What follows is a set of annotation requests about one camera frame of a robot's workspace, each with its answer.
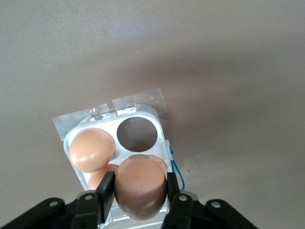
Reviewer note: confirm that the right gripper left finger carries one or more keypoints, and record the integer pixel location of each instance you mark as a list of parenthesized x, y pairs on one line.
[(85, 210)]

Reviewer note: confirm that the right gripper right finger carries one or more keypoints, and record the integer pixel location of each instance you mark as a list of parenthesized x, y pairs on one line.
[(183, 212)]

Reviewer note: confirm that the brown egg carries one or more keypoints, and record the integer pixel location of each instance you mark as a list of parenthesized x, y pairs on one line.
[(91, 150), (140, 186), (162, 164), (95, 177)]

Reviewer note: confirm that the clear plastic egg box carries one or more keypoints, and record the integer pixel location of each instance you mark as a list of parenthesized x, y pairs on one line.
[(112, 121)]

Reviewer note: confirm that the clear adhesive tape strip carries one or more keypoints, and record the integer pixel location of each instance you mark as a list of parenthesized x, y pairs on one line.
[(64, 124), (143, 100)]

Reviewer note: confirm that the brown table cover sheet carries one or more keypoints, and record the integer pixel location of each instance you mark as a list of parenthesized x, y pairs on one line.
[(214, 71)]

